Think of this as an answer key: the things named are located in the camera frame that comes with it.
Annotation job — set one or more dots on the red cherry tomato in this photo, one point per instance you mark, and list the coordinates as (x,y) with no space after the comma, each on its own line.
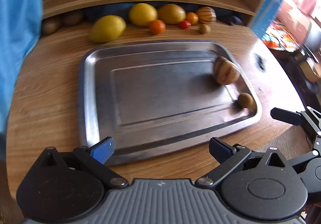
(185,24)

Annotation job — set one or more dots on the round yellow pear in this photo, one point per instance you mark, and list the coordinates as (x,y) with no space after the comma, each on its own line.
(141,14)

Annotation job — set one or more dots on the striped pepino melon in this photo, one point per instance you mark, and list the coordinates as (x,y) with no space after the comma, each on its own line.
(224,71)
(206,15)

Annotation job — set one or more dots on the large yellow-brown pear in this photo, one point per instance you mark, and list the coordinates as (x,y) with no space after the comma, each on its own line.
(171,14)

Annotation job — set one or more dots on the brown kiwi left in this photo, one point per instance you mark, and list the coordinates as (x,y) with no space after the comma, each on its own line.
(50,25)

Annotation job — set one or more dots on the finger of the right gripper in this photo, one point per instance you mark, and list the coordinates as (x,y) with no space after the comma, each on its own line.
(293,118)

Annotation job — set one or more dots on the steel tray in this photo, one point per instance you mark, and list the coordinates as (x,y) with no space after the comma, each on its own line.
(155,98)

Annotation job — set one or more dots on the brown longan fruit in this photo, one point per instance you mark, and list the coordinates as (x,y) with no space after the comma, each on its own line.
(245,100)
(204,29)

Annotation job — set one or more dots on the light blue cloth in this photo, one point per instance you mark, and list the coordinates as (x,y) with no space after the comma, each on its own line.
(20,32)

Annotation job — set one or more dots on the brown kiwi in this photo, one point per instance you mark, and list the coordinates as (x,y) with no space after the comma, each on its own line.
(50,25)
(72,18)

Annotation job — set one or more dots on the orange tangerine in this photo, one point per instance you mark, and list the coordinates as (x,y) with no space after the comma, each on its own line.
(192,18)
(156,27)

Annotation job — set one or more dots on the elongated yellow pear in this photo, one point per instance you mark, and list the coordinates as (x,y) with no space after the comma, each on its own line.
(107,28)

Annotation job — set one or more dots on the dark blue jacket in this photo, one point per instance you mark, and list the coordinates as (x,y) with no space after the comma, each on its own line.
(92,14)

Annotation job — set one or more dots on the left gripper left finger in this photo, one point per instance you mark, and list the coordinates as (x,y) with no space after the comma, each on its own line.
(93,160)

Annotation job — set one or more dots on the brown kiwi right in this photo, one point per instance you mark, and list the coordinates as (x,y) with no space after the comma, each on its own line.
(72,18)

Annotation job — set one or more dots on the striped pepino melon on table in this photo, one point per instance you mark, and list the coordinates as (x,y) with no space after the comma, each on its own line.
(206,15)

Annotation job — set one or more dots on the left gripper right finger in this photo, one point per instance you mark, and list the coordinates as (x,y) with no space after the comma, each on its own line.
(231,159)

